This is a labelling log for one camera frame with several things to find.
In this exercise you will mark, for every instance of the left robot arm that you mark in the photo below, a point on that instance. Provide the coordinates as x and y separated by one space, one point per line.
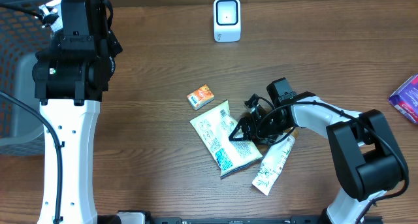
70 78

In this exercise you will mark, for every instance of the white floral tube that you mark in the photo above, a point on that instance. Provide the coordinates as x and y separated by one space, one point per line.
274 161

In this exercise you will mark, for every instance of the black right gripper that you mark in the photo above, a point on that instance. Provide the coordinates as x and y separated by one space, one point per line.
251 120

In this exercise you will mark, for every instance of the small orange box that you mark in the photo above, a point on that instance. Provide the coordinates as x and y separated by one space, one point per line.
200 97

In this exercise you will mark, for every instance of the grey plastic mesh basket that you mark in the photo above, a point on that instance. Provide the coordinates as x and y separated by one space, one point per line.
22 37

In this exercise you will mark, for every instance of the white barcode scanner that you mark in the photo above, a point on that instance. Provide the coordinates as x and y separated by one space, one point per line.
227 20

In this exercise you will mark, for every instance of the red purple snack packet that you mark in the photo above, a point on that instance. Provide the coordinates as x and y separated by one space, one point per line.
404 99

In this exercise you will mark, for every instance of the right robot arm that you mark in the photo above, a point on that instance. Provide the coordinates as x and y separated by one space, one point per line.
369 164

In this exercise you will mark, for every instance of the gold wet wipes pack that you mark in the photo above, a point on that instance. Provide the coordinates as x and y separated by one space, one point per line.
214 128

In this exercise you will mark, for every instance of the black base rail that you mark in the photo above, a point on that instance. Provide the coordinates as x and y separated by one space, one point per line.
143 217

